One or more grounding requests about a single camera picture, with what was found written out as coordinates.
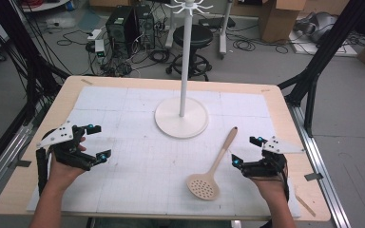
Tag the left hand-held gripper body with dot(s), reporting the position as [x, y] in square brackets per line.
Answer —
[60, 133]

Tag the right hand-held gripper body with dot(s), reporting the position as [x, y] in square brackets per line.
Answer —
[280, 146]

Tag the person's left hand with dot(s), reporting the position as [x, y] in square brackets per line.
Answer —
[60, 174]

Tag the person's right hand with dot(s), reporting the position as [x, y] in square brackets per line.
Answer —
[271, 189]

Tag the beige slotted spoon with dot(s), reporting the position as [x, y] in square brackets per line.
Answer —
[202, 187]

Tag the black tape strip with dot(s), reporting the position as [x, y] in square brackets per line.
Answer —
[23, 163]
[313, 176]

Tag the white grid mat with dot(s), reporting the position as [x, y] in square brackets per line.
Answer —
[145, 177]

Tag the thin wooden stick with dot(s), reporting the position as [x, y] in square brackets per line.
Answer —
[304, 205]

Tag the white hook stand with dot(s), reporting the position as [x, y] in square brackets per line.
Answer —
[183, 117]

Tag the light wooden table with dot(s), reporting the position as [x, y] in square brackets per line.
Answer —
[19, 190]

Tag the small white device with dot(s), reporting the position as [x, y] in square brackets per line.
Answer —
[99, 47]

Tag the white power strip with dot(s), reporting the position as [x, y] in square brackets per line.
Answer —
[95, 34]

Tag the black computer tower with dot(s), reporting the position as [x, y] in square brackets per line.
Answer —
[145, 27]
[120, 28]

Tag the white stand leg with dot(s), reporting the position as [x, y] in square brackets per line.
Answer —
[170, 31]
[223, 34]

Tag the black round stool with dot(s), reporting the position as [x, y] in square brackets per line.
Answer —
[199, 36]

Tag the large cardboard box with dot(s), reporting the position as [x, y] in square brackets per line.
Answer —
[278, 22]

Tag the flat black device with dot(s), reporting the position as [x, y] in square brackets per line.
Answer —
[217, 22]

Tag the grey headset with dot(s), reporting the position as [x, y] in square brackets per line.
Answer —
[320, 27]

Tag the aluminium rail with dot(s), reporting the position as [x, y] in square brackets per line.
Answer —
[316, 158]
[0, 171]

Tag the black metal frame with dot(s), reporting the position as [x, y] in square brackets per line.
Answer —
[323, 53]
[28, 63]

